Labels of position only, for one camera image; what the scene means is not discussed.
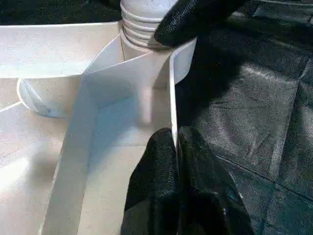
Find white plastic table leg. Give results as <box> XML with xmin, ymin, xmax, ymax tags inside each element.
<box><xmin>119</xmin><ymin>0</ymin><xmax>182</xmax><ymax>50</ymax></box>

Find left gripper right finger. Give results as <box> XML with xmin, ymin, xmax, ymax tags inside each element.
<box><xmin>177</xmin><ymin>126</ymin><xmax>255</xmax><ymax>235</ymax></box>

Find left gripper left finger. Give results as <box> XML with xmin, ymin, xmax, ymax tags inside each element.
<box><xmin>123</xmin><ymin>127</ymin><xmax>181</xmax><ymax>235</ymax></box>

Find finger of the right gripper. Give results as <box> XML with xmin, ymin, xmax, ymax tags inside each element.
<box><xmin>154</xmin><ymin>0</ymin><xmax>236</xmax><ymax>47</ymax></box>

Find white plastic table top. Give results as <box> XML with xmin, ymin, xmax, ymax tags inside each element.
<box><xmin>0</xmin><ymin>21</ymin><xmax>198</xmax><ymax>235</ymax></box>

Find black mat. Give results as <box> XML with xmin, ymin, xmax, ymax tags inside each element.
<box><xmin>0</xmin><ymin>0</ymin><xmax>313</xmax><ymax>235</ymax></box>

